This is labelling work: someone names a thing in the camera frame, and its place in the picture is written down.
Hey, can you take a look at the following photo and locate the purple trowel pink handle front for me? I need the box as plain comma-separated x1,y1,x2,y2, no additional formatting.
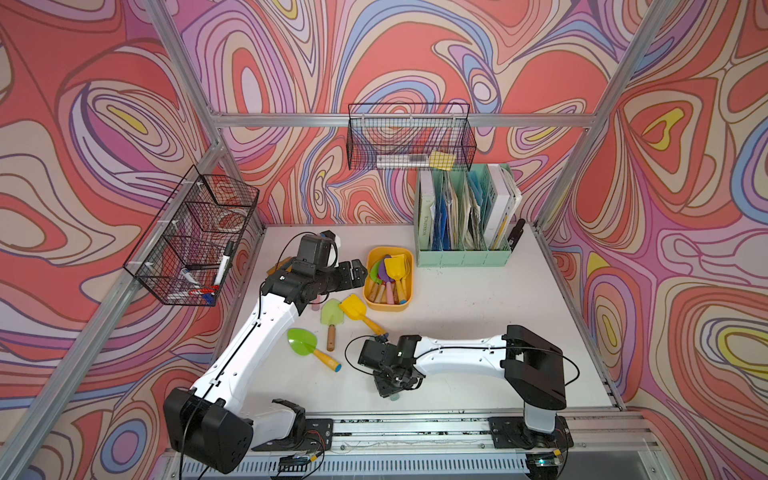
378,259,394,305

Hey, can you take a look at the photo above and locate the yellow storage box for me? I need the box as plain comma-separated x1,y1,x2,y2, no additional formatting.
363,246,415,312

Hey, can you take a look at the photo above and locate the yellow shovel yellow handle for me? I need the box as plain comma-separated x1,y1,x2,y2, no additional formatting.
385,254,408,304

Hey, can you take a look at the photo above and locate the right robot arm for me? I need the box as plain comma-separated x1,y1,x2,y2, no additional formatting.
357,325,576,434

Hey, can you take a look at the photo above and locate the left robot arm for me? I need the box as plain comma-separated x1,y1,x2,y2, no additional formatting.
163,230,368,474

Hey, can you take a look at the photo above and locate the black white marker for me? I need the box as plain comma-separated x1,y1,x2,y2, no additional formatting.
213,240,235,287

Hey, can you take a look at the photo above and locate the mint green file organizer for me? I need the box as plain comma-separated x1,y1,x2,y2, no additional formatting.
414,164,519,268

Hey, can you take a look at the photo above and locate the yellow sponge in basket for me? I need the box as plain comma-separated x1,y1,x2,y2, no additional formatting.
428,150,457,171

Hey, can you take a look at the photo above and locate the black stapler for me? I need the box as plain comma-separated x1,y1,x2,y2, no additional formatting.
507,218,526,251

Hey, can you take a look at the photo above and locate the white book in organizer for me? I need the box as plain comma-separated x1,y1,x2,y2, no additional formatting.
484,164,522,250

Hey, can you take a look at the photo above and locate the yellow scoop orange handle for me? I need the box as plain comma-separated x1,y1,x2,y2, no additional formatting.
339,294,387,336

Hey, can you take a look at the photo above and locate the light green trowel wooden handle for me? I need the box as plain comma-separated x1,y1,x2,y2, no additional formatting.
321,299,345,352

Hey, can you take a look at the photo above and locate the green trowel yellow handle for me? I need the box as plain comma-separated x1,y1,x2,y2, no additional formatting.
287,328,342,372

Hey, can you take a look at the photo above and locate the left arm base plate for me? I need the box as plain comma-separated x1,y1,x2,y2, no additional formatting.
251,418,334,452

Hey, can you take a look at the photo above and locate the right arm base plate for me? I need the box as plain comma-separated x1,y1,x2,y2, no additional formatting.
488,415,574,450

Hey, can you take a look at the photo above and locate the black wire basket back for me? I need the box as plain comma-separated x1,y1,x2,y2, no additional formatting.
346,100,477,171

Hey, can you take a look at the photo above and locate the black wire basket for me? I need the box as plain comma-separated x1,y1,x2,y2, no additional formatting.
346,100,477,171
123,166,259,307

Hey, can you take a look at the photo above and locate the black wire basket left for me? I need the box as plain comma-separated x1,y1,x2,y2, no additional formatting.
123,166,259,307

